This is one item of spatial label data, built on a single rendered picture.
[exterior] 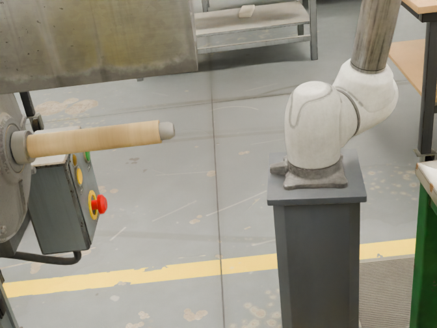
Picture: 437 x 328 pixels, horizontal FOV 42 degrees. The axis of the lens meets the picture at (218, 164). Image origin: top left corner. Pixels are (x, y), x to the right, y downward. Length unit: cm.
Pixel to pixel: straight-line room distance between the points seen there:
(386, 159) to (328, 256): 153
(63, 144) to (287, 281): 115
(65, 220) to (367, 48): 94
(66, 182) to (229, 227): 171
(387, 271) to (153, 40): 198
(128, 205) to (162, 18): 247
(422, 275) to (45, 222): 85
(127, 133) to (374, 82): 101
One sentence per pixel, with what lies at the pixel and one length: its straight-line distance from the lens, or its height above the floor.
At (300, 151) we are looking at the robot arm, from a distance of 160.
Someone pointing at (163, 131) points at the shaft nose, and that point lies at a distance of 77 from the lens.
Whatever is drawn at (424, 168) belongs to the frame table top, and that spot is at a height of 93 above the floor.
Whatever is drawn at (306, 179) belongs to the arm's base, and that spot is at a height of 72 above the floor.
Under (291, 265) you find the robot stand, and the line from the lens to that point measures 176.
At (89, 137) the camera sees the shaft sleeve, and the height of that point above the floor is 126.
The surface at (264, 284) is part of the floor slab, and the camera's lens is 238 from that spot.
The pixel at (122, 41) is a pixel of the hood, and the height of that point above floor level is 143.
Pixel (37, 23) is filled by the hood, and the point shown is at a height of 145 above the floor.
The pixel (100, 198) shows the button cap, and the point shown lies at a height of 99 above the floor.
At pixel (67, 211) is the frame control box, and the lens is 110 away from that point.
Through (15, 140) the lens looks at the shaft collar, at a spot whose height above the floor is 127.
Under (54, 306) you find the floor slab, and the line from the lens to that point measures 251.
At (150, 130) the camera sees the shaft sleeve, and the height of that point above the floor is 126.
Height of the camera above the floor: 158
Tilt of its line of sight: 29 degrees down
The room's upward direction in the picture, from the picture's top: 7 degrees counter-clockwise
